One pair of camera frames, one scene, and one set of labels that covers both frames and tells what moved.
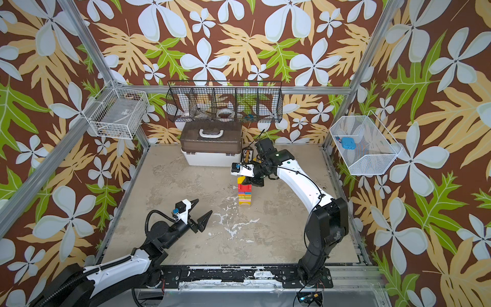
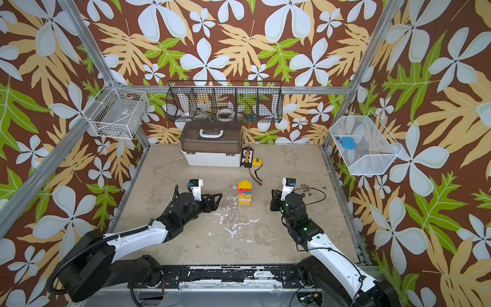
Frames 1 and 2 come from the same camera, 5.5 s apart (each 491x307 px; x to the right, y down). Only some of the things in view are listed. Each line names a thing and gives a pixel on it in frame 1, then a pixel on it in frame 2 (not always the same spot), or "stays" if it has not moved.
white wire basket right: [366, 147] stays
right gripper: [255, 174] -> [279, 198]
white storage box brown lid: [211, 142] stays
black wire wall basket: [249, 101] stays
